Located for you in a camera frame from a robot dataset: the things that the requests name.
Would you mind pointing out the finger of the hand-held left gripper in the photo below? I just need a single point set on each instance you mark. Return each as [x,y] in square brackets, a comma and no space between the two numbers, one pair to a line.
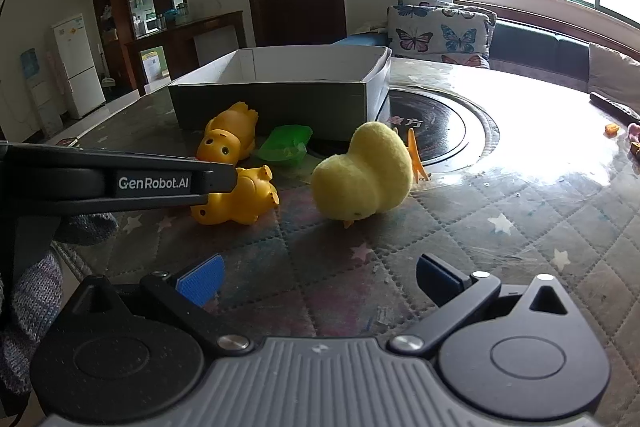
[160,184]

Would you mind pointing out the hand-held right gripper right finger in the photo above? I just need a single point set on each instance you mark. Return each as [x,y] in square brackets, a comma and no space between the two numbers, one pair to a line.
[440,279]

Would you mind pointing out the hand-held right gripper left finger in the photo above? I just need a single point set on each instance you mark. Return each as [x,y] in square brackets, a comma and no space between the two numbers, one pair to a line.
[200,282]

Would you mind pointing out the yellow plastic pig toy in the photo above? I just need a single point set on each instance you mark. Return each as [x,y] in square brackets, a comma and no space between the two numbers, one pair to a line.
[225,142]
[240,204]

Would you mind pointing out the yellow plush chick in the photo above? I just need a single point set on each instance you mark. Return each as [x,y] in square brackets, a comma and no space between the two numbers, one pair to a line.
[365,177]

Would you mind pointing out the green plastic toy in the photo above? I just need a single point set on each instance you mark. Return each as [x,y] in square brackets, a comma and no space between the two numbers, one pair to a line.
[282,142]

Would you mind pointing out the cardboard box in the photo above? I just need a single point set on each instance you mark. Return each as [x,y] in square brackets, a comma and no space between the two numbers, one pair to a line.
[275,107]

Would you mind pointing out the person's left hand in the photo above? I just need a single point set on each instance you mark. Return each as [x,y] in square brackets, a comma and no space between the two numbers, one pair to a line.
[30,317]

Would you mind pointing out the water dispenser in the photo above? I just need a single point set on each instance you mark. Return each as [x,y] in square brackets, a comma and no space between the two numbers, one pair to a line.
[40,102]

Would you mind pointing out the white refrigerator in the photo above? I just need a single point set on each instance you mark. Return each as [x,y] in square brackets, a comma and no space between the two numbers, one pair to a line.
[77,67]

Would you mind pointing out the wooden sideboard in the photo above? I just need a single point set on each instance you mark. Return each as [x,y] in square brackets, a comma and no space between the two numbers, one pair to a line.
[175,37]

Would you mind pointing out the black round cooktop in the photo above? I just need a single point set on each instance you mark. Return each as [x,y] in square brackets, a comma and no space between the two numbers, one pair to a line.
[450,127]

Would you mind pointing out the wooden display cabinet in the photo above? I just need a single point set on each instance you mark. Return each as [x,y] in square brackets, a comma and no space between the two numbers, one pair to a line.
[115,7]

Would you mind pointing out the small orange block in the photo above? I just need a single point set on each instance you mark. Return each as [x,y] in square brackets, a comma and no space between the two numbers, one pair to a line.
[611,130]

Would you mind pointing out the large butterfly print pillow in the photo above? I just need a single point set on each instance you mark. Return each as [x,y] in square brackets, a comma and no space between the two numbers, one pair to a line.
[435,39]

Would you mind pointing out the small pink item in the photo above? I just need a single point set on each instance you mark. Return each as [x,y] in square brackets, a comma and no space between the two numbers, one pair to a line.
[634,132]

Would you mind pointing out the black remote control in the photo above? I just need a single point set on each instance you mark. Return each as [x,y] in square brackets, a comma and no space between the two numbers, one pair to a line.
[612,106]

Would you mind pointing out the dark green sofa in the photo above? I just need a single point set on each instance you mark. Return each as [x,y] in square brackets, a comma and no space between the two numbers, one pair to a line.
[540,52]

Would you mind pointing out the beige cushion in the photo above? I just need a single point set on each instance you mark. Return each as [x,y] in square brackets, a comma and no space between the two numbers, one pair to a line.
[612,72]

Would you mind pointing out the small butterfly print pillow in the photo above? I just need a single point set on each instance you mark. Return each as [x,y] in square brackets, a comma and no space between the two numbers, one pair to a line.
[425,0]

